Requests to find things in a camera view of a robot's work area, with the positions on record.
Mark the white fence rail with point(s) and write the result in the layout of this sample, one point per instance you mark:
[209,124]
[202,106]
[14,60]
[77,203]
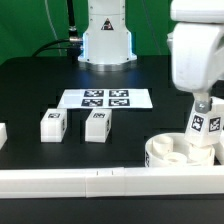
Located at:
[220,144]
[103,182]
[3,135]

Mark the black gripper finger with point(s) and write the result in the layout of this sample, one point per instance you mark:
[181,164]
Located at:
[203,102]

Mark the white right fence rail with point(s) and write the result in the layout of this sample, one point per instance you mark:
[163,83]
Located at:
[220,144]

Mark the white sheet with tags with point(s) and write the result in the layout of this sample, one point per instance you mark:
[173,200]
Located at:
[105,98]

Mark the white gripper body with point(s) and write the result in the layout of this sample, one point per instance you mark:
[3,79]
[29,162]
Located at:
[197,44]

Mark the white left fence rail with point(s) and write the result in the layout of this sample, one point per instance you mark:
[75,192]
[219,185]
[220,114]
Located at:
[3,135]

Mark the white round stool seat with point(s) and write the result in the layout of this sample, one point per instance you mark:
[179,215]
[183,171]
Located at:
[172,150]

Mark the white front fence rail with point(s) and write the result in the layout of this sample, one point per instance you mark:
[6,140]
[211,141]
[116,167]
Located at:
[103,182]

